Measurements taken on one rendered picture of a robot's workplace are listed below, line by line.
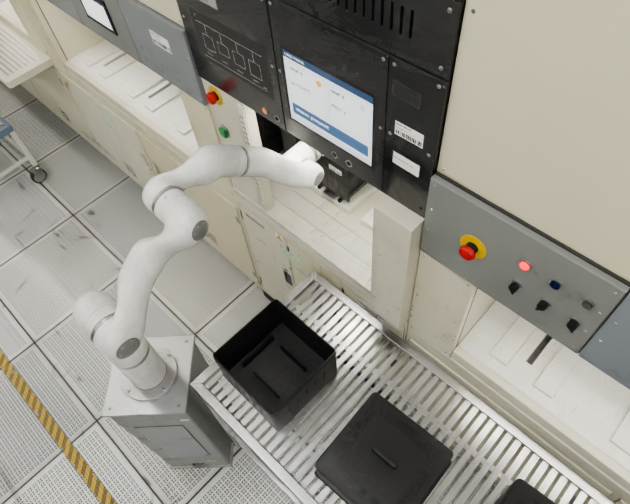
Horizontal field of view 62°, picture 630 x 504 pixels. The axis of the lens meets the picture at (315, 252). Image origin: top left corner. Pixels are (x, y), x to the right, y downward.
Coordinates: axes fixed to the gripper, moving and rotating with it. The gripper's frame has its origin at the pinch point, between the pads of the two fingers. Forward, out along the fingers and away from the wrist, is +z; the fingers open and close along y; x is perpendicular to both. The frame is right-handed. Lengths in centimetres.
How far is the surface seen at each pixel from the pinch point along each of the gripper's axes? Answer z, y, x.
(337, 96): -30, 27, 44
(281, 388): -73, 36, -42
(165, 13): -29, -43, 39
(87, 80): -30, -144, -34
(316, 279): -35, 16, -43
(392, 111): -30, 42, 48
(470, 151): -29, 61, 47
